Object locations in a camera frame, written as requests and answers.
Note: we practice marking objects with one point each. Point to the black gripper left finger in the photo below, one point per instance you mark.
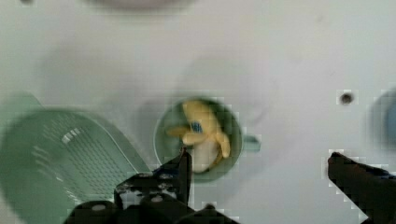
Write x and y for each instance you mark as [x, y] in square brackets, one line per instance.
[159, 197]

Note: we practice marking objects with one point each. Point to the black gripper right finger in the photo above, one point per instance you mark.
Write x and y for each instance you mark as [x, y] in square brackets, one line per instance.
[371, 189]

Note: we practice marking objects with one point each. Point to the yellow plush banana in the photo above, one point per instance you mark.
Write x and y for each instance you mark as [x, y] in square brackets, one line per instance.
[210, 144]

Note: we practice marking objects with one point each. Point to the green mug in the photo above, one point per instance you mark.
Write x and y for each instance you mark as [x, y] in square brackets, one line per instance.
[167, 147]

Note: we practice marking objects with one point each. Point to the blue bowl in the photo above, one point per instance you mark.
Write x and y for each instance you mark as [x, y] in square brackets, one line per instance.
[382, 121]

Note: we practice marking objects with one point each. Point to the green perforated colander basket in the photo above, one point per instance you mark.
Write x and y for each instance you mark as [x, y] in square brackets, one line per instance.
[53, 159]

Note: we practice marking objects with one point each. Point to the grey round plate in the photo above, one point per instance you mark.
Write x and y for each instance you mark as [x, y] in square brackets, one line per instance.
[139, 4]

